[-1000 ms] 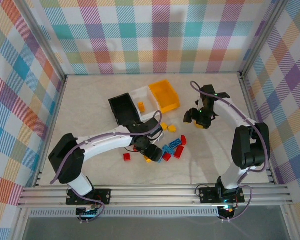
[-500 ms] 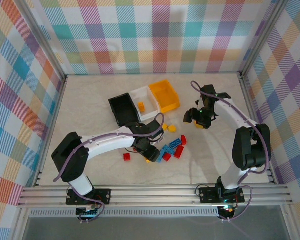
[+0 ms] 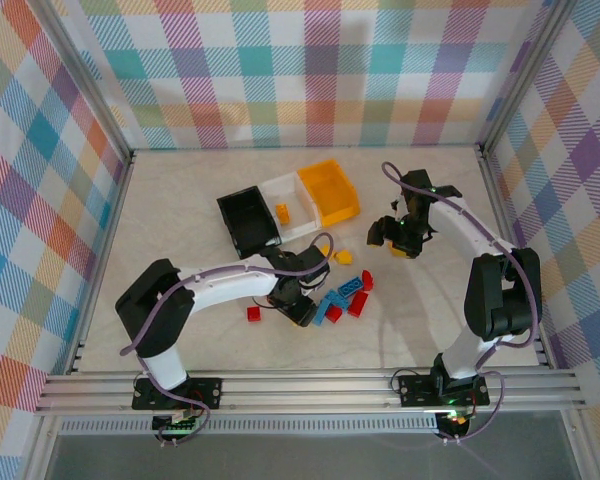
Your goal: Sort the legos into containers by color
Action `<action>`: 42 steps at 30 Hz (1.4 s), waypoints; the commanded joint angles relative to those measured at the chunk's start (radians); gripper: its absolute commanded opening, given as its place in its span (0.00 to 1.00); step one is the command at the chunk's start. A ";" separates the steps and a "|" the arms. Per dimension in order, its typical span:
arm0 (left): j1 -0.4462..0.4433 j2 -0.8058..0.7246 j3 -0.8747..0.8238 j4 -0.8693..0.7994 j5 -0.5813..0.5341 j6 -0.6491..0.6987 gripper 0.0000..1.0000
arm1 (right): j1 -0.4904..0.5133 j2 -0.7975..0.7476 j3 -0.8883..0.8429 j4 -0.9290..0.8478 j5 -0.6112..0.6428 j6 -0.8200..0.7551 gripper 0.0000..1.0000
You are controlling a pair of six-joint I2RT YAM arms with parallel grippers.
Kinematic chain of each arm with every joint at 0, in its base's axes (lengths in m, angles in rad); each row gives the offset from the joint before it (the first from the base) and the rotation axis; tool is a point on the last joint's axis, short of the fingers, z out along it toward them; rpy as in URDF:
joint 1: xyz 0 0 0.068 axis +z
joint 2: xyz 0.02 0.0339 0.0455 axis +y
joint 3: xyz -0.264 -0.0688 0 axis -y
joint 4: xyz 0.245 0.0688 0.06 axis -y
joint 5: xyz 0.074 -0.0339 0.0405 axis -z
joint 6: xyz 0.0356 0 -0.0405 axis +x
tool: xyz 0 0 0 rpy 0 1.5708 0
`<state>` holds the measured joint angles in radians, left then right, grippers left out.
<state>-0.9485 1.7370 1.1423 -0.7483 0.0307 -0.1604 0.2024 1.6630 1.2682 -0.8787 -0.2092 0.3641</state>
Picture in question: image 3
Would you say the slotted grey cable duct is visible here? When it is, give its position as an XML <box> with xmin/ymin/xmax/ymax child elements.
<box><xmin>57</xmin><ymin>418</ymin><xmax>441</xmax><ymax>435</ymax></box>

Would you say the aluminium corner post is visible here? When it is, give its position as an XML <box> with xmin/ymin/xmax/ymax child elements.
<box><xmin>27</xmin><ymin>0</ymin><xmax>135</xmax><ymax>164</ymax></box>
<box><xmin>477</xmin><ymin>0</ymin><xmax>579</xmax><ymax>156</ymax></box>

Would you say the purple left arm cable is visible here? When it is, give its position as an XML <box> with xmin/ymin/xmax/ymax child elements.
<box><xmin>121</xmin><ymin>232</ymin><xmax>337</xmax><ymax>448</ymax></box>

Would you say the red sloped lego piece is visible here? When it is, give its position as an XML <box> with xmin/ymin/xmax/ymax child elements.
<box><xmin>347</xmin><ymin>290</ymin><xmax>370</xmax><ymax>317</ymax></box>

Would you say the black plastic bin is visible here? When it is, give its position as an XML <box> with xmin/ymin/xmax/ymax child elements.
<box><xmin>216</xmin><ymin>185</ymin><xmax>284</xmax><ymax>260</ymax></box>

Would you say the aluminium mounting rail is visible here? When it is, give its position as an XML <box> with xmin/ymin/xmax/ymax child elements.
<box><xmin>34</xmin><ymin>372</ymin><xmax>589</xmax><ymax>416</ymax></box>

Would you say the aluminium side rail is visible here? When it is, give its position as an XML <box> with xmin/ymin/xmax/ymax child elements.
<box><xmin>477</xmin><ymin>144</ymin><xmax>554</xmax><ymax>371</ymax></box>
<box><xmin>64</xmin><ymin>149</ymin><xmax>136</xmax><ymax>376</ymax></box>

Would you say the yellow plastic bin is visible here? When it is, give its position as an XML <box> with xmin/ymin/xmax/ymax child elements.
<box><xmin>297</xmin><ymin>158</ymin><xmax>362</xmax><ymax>229</ymax></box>

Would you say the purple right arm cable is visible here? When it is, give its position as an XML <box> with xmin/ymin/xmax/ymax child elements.
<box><xmin>382</xmin><ymin>160</ymin><xmax>544</xmax><ymax>446</ymax></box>

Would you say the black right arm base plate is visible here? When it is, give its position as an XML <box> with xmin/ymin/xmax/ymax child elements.
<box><xmin>397</xmin><ymin>372</ymin><xmax>490</xmax><ymax>407</ymax></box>

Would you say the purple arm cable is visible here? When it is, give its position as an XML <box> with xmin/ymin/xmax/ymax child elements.
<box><xmin>382</xmin><ymin>160</ymin><xmax>544</xmax><ymax>446</ymax></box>
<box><xmin>121</xmin><ymin>232</ymin><xmax>337</xmax><ymax>448</ymax></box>

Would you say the white plastic bin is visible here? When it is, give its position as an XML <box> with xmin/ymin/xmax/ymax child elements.
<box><xmin>257</xmin><ymin>171</ymin><xmax>324</xmax><ymax>246</ymax></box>

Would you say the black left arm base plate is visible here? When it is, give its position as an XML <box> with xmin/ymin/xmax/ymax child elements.
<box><xmin>132</xmin><ymin>377</ymin><xmax>224</xmax><ymax>411</ymax></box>

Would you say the long blue lego brick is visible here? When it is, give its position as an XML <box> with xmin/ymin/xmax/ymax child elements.
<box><xmin>310</xmin><ymin>299</ymin><xmax>334</xmax><ymax>327</ymax></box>

